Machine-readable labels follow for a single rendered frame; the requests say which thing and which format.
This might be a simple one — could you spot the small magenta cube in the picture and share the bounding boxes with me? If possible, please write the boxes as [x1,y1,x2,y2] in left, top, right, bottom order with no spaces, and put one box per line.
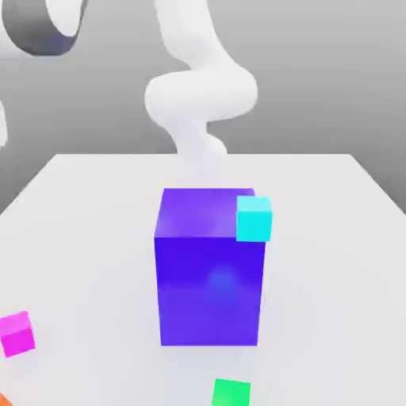
[0,310,36,359]

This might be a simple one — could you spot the large purple box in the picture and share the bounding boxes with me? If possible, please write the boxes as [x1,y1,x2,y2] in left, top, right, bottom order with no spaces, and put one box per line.
[153,187,266,347]

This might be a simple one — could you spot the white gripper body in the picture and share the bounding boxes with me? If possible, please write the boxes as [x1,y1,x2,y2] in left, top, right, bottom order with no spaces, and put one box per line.
[0,100,8,149]

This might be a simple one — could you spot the small cyan cube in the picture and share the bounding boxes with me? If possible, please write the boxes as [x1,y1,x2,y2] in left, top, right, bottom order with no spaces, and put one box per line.
[236,195,274,243]

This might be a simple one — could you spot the small green cube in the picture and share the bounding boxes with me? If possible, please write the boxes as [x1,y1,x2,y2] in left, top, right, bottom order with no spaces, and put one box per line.
[211,377,252,406]

